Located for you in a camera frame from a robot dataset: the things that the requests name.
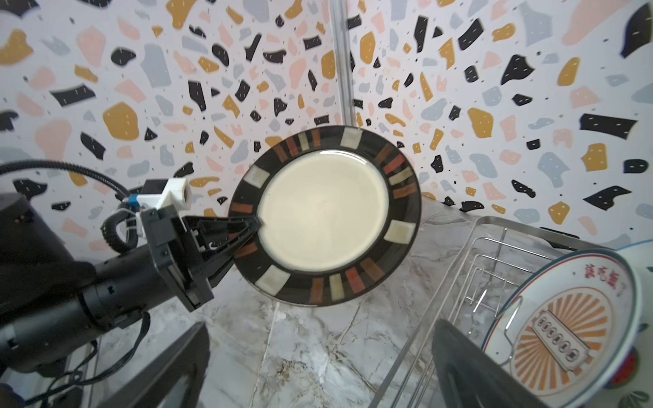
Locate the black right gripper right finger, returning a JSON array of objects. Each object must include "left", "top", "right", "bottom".
[{"left": 432, "top": 320, "right": 545, "bottom": 407}]

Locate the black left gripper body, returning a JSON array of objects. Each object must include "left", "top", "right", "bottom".
[{"left": 139, "top": 206, "right": 214, "bottom": 312}]

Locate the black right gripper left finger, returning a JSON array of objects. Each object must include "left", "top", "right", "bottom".
[{"left": 101, "top": 322, "right": 210, "bottom": 408}]

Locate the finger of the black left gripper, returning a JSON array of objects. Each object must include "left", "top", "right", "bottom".
[
  {"left": 182, "top": 215, "right": 262, "bottom": 255},
  {"left": 205, "top": 224, "right": 260, "bottom": 288}
]

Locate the black rimmed cream plate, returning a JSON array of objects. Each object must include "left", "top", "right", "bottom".
[{"left": 229, "top": 126, "right": 422, "bottom": 307}]

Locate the watermelon pattern plate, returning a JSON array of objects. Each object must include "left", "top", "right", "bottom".
[{"left": 588, "top": 241, "right": 652, "bottom": 407}]

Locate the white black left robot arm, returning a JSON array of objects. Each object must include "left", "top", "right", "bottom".
[{"left": 1, "top": 193, "right": 261, "bottom": 376}]

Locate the orange sunburst plate front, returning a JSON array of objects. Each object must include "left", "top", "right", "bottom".
[{"left": 482, "top": 250, "right": 643, "bottom": 407}]

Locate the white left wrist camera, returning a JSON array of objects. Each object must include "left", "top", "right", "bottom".
[{"left": 127, "top": 178, "right": 191, "bottom": 211}]

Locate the stainless wire dish rack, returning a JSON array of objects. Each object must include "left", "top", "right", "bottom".
[{"left": 370, "top": 216, "right": 595, "bottom": 407}]

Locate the black corrugated cable hose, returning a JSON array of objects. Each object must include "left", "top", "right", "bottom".
[{"left": 0, "top": 159, "right": 139, "bottom": 254}]

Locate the aluminium corner post left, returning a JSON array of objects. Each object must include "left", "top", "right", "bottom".
[{"left": 328, "top": 0, "right": 355, "bottom": 126}]

